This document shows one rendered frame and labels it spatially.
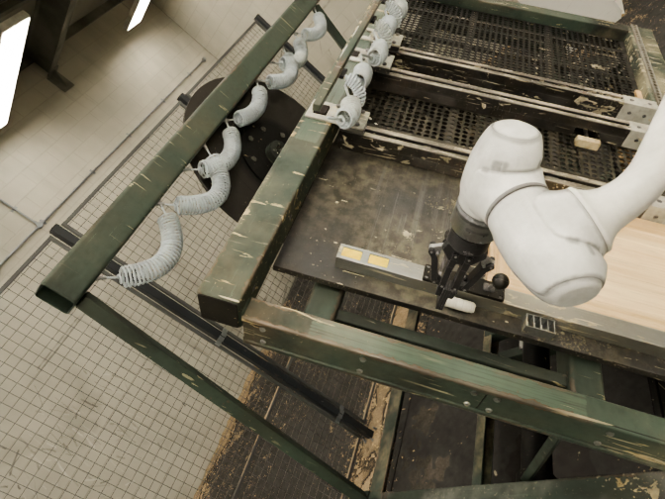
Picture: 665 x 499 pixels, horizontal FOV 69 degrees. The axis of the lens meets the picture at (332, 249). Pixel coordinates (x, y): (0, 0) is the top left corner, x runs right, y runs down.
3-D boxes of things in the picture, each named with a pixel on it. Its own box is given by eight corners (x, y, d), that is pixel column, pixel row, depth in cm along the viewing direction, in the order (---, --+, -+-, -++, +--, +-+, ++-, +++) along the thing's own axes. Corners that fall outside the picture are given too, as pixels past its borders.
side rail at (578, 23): (617, 52, 240) (628, 31, 231) (402, 8, 253) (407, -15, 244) (615, 46, 245) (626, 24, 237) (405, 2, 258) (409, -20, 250)
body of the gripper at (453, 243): (447, 236, 84) (434, 269, 91) (496, 249, 83) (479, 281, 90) (452, 208, 89) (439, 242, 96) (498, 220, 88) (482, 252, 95)
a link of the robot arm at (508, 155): (443, 186, 84) (474, 242, 76) (470, 108, 72) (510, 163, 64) (499, 181, 86) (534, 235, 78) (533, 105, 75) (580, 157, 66)
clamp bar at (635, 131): (657, 157, 170) (703, 97, 152) (336, 82, 184) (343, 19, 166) (652, 142, 177) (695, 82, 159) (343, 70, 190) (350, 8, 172)
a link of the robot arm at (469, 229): (510, 230, 78) (497, 253, 83) (512, 194, 84) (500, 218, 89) (454, 215, 79) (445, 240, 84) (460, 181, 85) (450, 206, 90)
